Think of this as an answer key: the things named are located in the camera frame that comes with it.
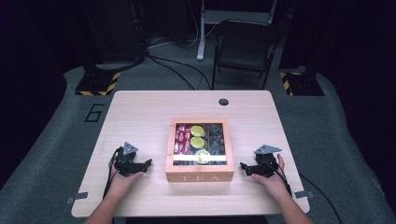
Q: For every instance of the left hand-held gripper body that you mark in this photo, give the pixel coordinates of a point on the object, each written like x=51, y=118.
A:
x=125, y=165

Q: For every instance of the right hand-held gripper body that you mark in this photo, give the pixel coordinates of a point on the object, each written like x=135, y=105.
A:
x=267, y=166

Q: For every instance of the wooden tea box glass lid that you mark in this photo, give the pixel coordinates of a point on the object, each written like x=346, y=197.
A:
x=199, y=174

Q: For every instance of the person's right hand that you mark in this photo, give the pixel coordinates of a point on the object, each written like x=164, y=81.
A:
x=275, y=185

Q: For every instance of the person's left hand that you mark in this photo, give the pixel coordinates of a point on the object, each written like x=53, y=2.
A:
x=121, y=185

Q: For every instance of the red stick packet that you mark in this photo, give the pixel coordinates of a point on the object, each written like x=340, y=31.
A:
x=179, y=140
x=187, y=140

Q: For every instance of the pile of dark tea packets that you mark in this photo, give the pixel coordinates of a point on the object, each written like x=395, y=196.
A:
x=217, y=140

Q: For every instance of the grey tape strip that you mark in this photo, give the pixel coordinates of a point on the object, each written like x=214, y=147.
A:
x=303, y=194
x=77, y=197

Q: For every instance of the round yellow-green tea packet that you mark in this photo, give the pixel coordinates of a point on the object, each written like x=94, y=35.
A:
x=197, y=131
x=202, y=156
x=198, y=142

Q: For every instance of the black table grommet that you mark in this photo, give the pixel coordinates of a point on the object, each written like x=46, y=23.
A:
x=223, y=101

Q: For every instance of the black stand hazard-striped base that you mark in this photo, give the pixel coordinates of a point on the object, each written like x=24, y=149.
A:
x=98, y=84
x=302, y=84

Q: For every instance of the black folding chair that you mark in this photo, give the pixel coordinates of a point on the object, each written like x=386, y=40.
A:
x=246, y=46

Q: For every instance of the black equipment cabinet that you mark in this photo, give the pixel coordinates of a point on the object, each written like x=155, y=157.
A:
x=118, y=28

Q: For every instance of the white metal stand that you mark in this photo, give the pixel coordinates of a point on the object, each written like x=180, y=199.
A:
x=202, y=31

